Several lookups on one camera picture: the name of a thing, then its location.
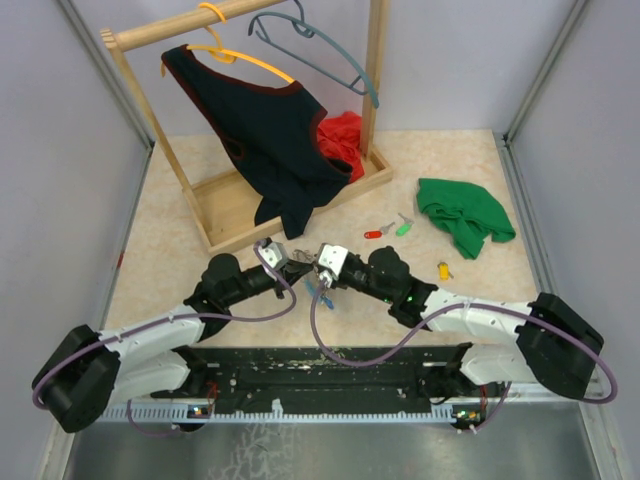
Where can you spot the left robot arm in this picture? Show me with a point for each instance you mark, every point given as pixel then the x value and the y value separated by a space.
pixel 92 370

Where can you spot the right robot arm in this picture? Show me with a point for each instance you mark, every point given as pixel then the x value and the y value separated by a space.
pixel 543 341

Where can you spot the navy tank top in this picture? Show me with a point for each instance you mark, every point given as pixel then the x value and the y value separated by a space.
pixel 270 136

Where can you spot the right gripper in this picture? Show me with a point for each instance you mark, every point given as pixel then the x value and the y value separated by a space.
pixel 339 282

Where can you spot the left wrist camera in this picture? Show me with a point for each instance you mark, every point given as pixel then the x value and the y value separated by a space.
pixel 273 252

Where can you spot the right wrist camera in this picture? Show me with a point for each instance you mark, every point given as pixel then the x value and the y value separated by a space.
pixel 329 262

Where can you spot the wooden clothes rack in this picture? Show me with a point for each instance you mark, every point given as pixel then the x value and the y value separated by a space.
pixel 224 206

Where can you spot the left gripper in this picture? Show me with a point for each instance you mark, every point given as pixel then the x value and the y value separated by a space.
pixel 294 270

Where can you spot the yellow hanger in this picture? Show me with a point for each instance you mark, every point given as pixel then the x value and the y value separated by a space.
pixel 225 56

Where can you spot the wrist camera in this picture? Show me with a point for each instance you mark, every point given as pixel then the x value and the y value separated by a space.
pixel 273 252
pixel 329 262

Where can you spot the blue-grey hanger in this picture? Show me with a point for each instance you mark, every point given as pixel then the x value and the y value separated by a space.
pixel 292 35

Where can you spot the red cloth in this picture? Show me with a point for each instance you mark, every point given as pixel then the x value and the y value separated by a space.
pixel 339 137

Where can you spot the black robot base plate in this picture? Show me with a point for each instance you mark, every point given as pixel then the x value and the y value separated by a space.
pixel 307 382

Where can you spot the key with red tag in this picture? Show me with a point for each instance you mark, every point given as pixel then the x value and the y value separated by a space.
pixel 378 233

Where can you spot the key with green tag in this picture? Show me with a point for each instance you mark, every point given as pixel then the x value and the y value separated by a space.
pixel 405 227

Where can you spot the green cloth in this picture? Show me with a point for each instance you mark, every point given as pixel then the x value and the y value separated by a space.
pixel 466 211

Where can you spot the key with yellow tag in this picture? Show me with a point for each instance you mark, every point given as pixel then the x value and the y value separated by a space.
pixel 444 271

